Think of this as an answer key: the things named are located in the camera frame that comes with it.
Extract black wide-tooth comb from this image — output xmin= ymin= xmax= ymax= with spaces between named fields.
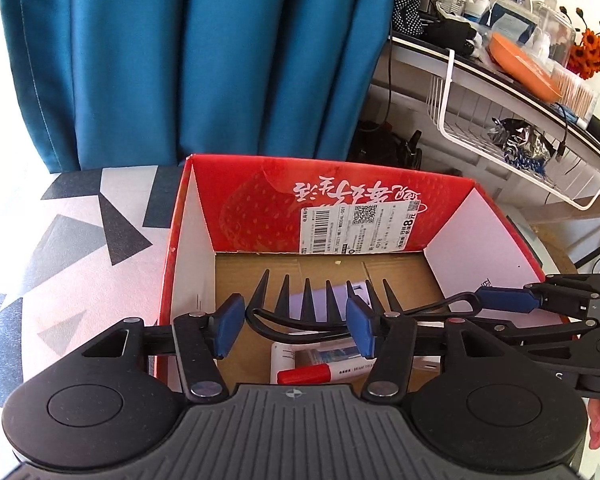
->
xmin=245 ymin=269 xmax=483 ymax=336

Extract strawberry print cardboard box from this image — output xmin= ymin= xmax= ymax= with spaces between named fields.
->
xmin=155 ymin=154 xmax=545 ymax=396

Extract white wire basket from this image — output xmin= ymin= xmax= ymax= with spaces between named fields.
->
xmin=422 ymin=50 xmax=600 ymax=211

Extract blue bead string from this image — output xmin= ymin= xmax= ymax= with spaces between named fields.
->
xmin=505 ymin=147 xmax=551 ymax=177

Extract crumpled foil packet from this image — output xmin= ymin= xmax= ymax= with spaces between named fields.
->
xmin=487 ymin=117 xmax=551 ymax=161

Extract red capped white marker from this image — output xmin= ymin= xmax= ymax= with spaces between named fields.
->
xmin=277 ymin=360 xmax=363 ymax=387

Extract black dotted pouch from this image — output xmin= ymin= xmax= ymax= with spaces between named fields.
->
xmin=392 ymin=0 xmax=426 ymax=36

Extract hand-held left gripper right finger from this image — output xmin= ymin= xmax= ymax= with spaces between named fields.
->
xmin=346 ymin=295 xmax=511 ymax=403

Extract black bag with straps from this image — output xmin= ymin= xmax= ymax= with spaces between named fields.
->
xmin=355 ymin=120 xmax=426 ymax=168

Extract clear cosmetic organizer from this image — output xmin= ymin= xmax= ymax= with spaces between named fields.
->
xmin=535 ymin=0 xmax=576 ymax=61

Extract blue curtain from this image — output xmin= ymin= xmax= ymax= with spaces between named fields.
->
xmin=0 ymin=0 xmax=403 ymax=173

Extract black top dressing table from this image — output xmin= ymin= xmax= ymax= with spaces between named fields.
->
xmin=370 ymin=30 xmax=600 ymax=241

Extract orange artificial flowers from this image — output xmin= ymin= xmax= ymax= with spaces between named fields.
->
xmin=560 ymin=7 xmax=600 ymax=81

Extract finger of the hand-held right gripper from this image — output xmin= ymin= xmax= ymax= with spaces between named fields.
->
xmin=480 ymin=317 xmax=588 ymax=358
xmin=477 ymin=274 xmax=600 ymax=317

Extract cotton swab box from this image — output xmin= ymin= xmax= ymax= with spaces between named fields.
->
xmin=550 ymin=67 xmax=598 ymax=121

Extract white charger plug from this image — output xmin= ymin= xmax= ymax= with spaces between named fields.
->
xmin=270 ymin=343 xmax=301 ymax=376

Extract blue face mask pack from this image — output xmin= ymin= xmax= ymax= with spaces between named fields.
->
xmin=490 ymin=2 xmax=541 ymax=36

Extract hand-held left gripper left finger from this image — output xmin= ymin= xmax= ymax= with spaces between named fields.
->
xmin=82 ymin=294 xmax=246 ymax=403

